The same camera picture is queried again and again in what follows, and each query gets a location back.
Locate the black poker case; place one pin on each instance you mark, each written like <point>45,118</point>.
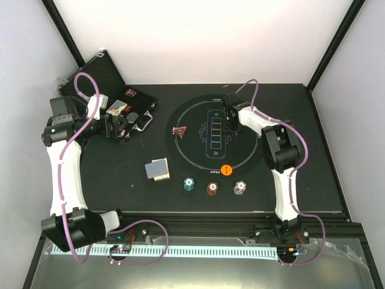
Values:
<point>111,84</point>

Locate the orange round button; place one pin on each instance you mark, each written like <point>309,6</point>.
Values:
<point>226,170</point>

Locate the green poker chip stack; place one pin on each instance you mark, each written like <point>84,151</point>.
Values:
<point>188,184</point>

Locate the round black poker mat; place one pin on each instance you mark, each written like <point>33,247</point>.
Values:
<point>205,146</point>

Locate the blue white poker chip stack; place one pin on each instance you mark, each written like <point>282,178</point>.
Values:
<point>239,187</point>

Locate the card deck in case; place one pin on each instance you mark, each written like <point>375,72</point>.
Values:
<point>116,108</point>

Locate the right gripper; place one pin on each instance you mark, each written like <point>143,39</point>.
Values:
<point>228,129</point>

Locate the brown poker chip stack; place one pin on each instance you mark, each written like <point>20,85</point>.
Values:
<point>212,188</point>

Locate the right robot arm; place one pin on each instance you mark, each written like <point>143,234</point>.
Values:
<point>283,152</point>

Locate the purple chips in case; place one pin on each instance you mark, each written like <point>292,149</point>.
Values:
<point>130,93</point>

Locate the playing card deck box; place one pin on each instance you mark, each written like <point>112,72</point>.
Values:
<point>157,170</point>

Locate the white slotted cable duct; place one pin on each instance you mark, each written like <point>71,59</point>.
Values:
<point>154,251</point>

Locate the silver dealer button in case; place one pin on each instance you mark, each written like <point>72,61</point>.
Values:
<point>132,117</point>

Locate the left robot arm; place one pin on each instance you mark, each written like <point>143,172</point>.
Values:
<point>71,224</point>

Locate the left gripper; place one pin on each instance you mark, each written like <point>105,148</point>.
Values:
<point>115,131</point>

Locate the triangular all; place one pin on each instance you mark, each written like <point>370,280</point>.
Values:
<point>179,131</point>

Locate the black aluminium rail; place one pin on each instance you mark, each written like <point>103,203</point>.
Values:
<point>207,224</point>

